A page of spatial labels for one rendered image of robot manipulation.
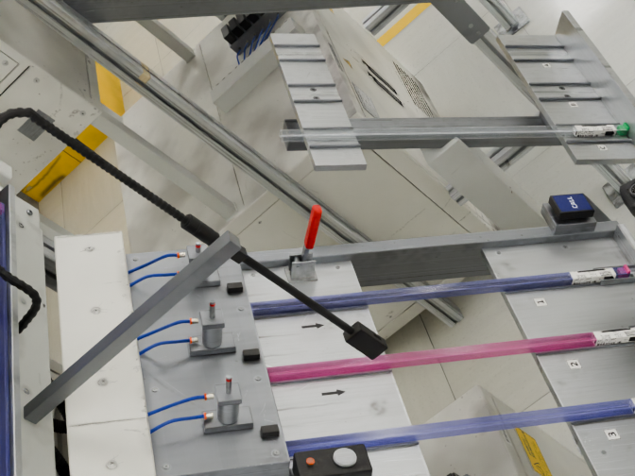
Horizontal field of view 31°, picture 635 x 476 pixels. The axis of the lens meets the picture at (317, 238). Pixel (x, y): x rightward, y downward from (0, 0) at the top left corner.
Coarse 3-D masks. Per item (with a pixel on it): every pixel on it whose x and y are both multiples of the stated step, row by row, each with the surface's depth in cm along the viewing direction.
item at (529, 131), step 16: (336, 128) 152; (352, 128) 152; (368, 128) 153; (384, 128) 153; (400, 128) 154; (416, 128) 154; (432, 128) 155; (448, 128) 155; (464, 128) 156; (480, 128) 156; (496, 128) 157; (512, 128) 157; (528, 128) 158; (544, 128) 158; (560, 128) 159; (624, 128) 161
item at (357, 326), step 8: (360, 328) 111; (368, 328) 113; (344, 336) 112; (352, 336) 111; (360, 336) 112; (368, 336) 112; (376, 336) 113; (352, 344) 112; (360, 344) 112; (368, 344) 112; (376, 344) 113; (384, 344) 113; (368, 352) 113; (376, 352) 114
